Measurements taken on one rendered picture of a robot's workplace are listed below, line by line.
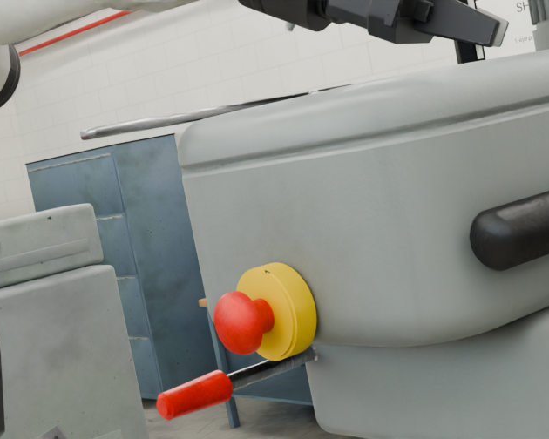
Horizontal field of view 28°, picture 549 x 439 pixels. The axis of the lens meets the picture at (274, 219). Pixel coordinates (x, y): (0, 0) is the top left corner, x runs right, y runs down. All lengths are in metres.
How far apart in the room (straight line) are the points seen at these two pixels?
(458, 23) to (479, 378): 0.27
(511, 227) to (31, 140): 9.99
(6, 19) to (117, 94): 8.17
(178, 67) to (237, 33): 0.79
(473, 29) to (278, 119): 0.21
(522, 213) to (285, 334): 0.17
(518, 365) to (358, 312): 0.12
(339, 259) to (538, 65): 0.17
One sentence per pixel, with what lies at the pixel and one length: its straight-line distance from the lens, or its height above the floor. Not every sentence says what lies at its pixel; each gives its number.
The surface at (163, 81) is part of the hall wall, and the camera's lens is 8.56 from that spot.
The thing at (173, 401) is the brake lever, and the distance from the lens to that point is 0.76.
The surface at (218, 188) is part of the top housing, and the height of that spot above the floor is 1.84.
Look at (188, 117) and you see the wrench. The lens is 0.78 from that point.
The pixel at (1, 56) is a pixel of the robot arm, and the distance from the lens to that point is 1.02.
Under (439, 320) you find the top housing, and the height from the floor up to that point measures 1.75.
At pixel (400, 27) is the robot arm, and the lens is 0.81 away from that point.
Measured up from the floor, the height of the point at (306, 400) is 0.23.
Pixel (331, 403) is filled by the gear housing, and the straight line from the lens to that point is 0.85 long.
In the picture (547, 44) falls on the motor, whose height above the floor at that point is 1.90.
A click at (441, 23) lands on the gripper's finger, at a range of 0.83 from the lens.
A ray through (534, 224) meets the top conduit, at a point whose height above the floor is 1.79.
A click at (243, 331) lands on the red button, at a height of 1.76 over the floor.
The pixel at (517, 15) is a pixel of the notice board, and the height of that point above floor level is 2.23.
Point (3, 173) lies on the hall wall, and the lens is 10.59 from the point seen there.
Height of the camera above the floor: 1.87
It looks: 5 degrees down
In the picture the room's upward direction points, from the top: 11 degrees counter-clockwise
